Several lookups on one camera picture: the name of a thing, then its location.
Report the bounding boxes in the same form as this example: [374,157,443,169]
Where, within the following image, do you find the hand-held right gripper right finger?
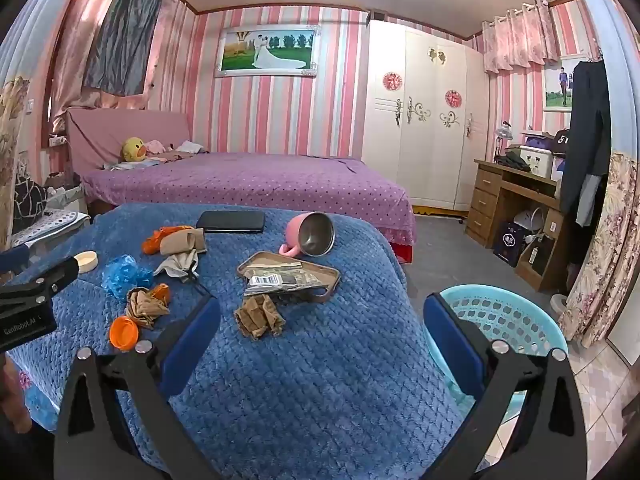
[422,291,588,480]

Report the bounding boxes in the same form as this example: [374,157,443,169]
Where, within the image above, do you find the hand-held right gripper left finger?
[52,296,222,480]

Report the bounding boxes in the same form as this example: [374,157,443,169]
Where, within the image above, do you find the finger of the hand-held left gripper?
[0,256,81,313]
[0,244,32,275]

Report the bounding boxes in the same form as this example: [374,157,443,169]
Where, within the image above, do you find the brown paper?
[234,294,287,341]
[125,287,171,330]

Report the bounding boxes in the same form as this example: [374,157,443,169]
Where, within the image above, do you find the light blue plastic basket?
[425,285,569,441]

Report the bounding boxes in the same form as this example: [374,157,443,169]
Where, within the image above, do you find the orange bottle cap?
[109,316,140,350]

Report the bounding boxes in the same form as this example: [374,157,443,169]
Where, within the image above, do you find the blue plastic bag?
[101,254,155,300]

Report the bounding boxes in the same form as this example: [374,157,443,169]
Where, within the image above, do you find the grey tissue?
[154,250,201,281]

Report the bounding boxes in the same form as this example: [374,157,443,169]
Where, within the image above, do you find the silver foil packet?
[244,260,321,297]

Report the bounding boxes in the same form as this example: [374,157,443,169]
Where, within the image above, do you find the cardboard tube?
[160,228,207,256]

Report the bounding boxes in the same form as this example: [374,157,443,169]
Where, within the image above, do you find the orange plastic wrapper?
[155,226,196,241]

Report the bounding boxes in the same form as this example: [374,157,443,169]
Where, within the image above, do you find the person's left hand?
[0,352,33,433]

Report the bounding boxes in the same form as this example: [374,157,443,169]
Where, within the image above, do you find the black white patterned cloth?
[12,177,48,233]

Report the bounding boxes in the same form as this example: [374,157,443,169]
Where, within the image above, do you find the beige floral curtain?
[0,76,31,251]

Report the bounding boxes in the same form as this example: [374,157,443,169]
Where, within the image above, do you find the black printed box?
[492,221,532,267]

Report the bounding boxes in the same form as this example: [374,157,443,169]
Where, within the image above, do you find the blue fleece blanket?
[5,203,463,480]

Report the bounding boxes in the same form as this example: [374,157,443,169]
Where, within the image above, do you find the black phone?
[196,210,266,234]

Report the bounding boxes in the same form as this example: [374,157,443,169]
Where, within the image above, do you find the brown phone case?
[236,251,342,304]

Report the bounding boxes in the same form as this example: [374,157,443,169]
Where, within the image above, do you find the wooden desk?
[465,159,571,292]

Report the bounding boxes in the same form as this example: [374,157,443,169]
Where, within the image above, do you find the yellow duck plush toy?
[122,137,147,163]

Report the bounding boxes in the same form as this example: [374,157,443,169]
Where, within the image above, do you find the pink covered headboard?
[65,106,192,176]

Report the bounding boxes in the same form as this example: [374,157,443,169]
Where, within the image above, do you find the pink cup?
[279,212,336,257]

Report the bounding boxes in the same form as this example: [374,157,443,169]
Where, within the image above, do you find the floral door curtain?
[557,0,640,348]

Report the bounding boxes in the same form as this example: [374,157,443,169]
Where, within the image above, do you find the purple dotted bed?
[80,152,417,261]

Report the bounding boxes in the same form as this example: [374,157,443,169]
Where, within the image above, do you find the dark clothes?
[495,152,532,172]

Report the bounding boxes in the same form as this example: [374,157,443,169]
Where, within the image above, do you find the white wardrobe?
[361,19,488,212]

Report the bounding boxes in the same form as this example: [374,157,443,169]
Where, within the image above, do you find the white storage box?
[517,144,555,177]

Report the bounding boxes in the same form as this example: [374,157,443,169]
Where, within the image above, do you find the desk lamp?
[492,121,515,163]

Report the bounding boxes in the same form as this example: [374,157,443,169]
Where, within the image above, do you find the pink satin curtain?
[50,0,151,131]

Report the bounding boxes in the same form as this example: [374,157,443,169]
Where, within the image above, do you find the hanging dark jacket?
[559,59,613,228]

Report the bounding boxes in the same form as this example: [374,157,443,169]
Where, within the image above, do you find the grey window curtain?
[82,0,166,97]

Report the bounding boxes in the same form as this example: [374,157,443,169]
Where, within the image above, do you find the framed wedding photo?
[215,24,321,79]

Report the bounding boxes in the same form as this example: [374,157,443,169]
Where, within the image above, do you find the pink floral valance curtain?
[481,0,561,75]

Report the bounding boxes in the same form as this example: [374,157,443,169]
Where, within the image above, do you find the wall poster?
[542,57,576,112]

